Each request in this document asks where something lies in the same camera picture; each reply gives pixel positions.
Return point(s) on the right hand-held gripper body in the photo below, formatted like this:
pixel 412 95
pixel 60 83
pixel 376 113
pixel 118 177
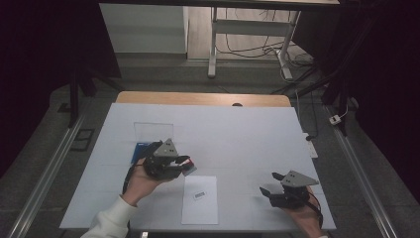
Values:
pixel 295 191

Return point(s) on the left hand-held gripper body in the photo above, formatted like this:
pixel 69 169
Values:
pixel 161 162

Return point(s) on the person's left hand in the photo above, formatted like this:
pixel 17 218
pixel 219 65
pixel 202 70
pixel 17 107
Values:
pixel 140 185

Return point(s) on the white paper sheet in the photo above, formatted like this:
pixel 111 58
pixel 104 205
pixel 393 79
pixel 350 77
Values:
pixel 200 211

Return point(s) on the black round table grommet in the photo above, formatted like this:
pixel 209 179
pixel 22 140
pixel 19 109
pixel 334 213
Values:
pixel 237 104

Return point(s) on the black metal stand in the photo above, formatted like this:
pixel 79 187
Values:
pixel 74 95
pixel 336 92

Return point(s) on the black floor outlet frame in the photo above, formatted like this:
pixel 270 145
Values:
pixel 82 140

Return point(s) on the wooden table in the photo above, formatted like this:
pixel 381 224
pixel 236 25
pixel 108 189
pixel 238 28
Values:
pixel 198 98

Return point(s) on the dark curtain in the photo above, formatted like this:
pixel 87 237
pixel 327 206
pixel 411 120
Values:
pixel 39 49
pixel 389 82

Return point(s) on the aluminium rail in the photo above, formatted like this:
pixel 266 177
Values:
pixel 49 168
pixel 363 172

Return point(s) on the white cabinet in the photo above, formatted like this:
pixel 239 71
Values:
pixel 145 28

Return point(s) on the large white board mat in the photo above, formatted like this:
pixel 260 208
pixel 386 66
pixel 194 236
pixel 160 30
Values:
pixel 231 139

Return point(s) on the white desk frame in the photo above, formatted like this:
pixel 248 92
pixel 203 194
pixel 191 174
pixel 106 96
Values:
pixel 247 27

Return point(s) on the person's right hand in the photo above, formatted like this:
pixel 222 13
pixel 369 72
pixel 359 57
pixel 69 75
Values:
pixel 308 218

